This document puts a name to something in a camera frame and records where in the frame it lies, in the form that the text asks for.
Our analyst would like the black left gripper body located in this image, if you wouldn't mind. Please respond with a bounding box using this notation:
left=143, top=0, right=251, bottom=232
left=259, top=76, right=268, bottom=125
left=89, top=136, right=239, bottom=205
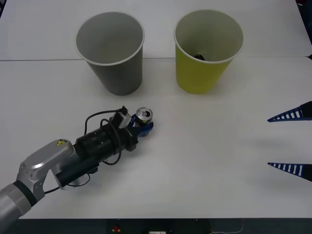
left=114, top=127, right=139, bottom=153

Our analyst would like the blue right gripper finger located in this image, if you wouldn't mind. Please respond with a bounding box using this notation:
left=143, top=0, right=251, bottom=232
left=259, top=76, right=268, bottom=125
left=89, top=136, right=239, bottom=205
left=267, top=162, right=312, bottom=183
left=267, top=100, right=312, bottom=123

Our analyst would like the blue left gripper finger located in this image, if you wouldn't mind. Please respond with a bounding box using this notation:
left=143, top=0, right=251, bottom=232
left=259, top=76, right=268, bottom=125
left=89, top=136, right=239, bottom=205
left=135, top=121, right=155, bottom=137
left=129, top=113, right=139, bottom=128

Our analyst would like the silver-topped drink can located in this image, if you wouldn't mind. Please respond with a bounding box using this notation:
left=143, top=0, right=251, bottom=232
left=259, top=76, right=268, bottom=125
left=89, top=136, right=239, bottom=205
left=135, top=107, right=154, bottom=137

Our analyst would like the grey plastic bin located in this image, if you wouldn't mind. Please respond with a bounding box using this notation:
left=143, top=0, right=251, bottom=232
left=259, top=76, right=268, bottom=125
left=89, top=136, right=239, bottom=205
left=75, top=12, right=145, bottom=97

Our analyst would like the yellow-green plastic bin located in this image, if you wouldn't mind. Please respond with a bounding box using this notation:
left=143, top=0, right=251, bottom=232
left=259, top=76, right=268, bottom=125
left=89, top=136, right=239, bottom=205
left=173, top=9, right=245, bottom=95

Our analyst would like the black robot torso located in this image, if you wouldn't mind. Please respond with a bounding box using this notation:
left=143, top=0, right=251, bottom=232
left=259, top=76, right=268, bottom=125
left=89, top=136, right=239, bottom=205
left=107, top=218, right=211, bottom=234

